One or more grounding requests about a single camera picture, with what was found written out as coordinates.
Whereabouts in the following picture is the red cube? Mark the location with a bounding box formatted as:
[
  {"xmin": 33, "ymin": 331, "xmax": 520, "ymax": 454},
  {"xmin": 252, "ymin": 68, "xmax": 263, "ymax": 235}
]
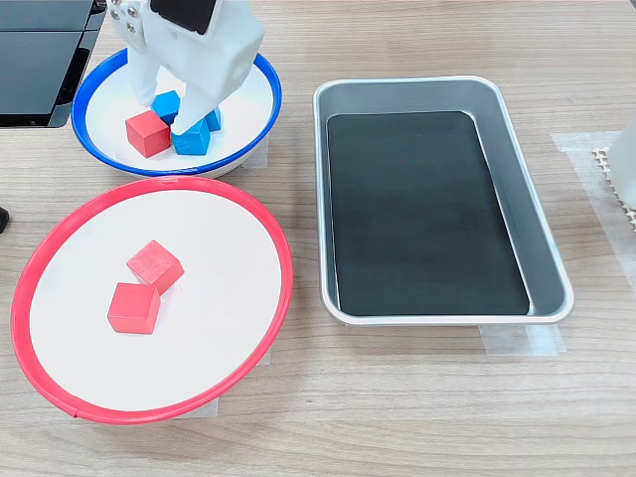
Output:
[
  {"xmin": 106, "ymin": 281, "xmax": 162, "ymax": 335},
  {"xmin": 124, "ymin": 109, "xmax": 172, "ymax": 159},
  {"xmin": 125, "ymin": 239, "xmax": 186, "ymax": 298}
]

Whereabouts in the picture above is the blue-rimmed white plate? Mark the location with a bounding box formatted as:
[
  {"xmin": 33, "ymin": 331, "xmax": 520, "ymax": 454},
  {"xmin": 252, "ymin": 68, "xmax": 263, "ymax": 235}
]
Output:
[{"xmin": 71, "ymin": 47, "xmax": 283, "ymax": 180}]

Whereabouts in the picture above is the clear tape strip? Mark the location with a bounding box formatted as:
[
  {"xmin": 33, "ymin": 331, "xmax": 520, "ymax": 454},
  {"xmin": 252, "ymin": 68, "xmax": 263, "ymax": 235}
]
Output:
[
  {"xmin": 237, "ymin": 134, "xmax": 270, "ymax": 174},
  {"xmin": 550, "ymin": 130, "xmax": 636, "ymax": 294},
  {"xmin": 478, "ymin": 322, "xmax": 567, "ymax": 357},
  {"xmin": 171, "ymin": 396, "xmax": 220, "ymax": 421}
]

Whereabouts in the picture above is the black glossy device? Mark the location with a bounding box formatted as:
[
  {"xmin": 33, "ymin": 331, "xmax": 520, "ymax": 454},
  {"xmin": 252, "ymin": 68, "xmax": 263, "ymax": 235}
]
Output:
[{"xmin": 0, "ymin": 0, "xmax": 111, "ymax": 129}]

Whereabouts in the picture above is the red-rimmed white plate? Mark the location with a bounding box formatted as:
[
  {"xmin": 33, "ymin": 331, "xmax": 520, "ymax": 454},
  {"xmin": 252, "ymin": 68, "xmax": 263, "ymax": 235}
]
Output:
[{"xmin": 10, "ymin": 174, "xmax": 295, "ymax": 426}]

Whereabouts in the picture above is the black mat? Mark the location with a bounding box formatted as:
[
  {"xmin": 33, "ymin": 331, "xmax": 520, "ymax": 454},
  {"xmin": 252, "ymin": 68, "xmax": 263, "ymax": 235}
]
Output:
[{"xmin": 326, "ymin": 110, "xmax": 532, "ymax": 318}]

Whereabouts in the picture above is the steel tray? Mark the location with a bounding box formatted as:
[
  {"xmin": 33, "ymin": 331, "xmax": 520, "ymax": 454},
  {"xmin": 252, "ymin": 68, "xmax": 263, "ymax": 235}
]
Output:
[{"xmin": 312, "ymin": 75, "xmax": 576, "ymax": 328}]

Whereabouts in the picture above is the pale perforated plate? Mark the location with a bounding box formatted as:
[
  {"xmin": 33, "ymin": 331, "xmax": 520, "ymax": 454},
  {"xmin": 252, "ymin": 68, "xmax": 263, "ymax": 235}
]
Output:
[{"xmin": 590, "ymin": 145, "xmax": 636, "ymax": 235}]

